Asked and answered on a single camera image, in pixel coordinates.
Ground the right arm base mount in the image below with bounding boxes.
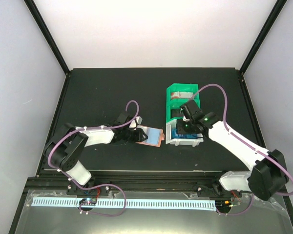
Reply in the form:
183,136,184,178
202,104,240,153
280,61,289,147
196,181,242,198

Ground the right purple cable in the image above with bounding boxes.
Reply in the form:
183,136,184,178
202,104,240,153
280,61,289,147
190,84,293,216

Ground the purple cable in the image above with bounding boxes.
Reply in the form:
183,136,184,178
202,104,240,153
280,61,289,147
49,100,140,216
190,84,293,216

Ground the left black frame post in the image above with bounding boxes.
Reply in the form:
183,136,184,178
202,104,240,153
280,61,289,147
24,0,70,75

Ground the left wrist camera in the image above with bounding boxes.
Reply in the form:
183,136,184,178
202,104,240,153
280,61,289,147
129,116,143,129

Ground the green and white card bin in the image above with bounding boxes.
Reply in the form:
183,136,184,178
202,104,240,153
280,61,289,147
166,83,204,147

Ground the right black frame post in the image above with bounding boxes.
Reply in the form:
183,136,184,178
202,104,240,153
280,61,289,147
239,0,287,75

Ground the black card stack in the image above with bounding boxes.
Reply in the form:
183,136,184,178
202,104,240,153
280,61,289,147
170,109,184,119

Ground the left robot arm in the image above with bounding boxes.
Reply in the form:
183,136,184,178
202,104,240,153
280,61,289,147
43,112,148,195

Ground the black frame post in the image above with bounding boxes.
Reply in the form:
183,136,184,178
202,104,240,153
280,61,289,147
239,0,287,75
24,0,70,75

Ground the blue card stack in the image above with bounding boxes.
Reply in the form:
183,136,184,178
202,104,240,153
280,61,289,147
171,128,203,139

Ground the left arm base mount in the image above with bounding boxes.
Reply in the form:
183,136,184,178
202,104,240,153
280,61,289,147
66,177,110,212

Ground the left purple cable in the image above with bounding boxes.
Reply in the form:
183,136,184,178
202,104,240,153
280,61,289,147
49,100,140,216

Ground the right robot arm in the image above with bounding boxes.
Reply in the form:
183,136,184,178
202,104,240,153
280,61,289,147
176,100,289,201

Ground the white slotted cable duct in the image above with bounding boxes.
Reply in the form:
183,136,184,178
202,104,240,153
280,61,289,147
31,197,216,211

